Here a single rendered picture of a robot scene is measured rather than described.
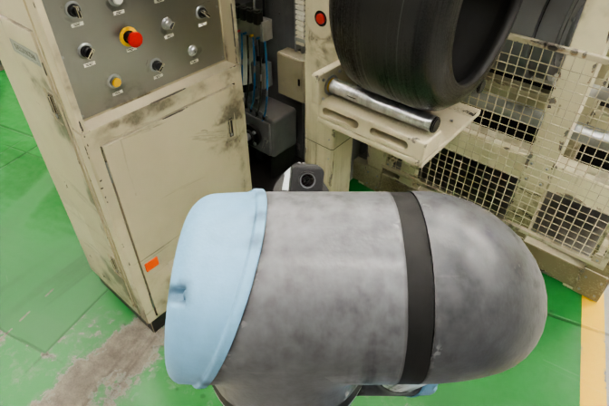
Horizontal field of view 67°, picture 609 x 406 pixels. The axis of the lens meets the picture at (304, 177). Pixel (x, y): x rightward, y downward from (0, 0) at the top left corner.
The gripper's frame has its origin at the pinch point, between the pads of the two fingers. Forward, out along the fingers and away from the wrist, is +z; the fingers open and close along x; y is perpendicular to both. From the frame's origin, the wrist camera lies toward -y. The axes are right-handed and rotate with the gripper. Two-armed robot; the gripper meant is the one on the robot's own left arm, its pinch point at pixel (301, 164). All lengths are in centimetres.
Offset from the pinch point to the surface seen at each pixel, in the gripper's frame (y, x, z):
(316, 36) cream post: 5, 5, 72
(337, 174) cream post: 55, 20, 70
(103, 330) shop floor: 116, -60, 38
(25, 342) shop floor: 119, -87, 33
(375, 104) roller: 13, 22, 48
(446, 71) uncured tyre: -5.7, 31.8, 33.0
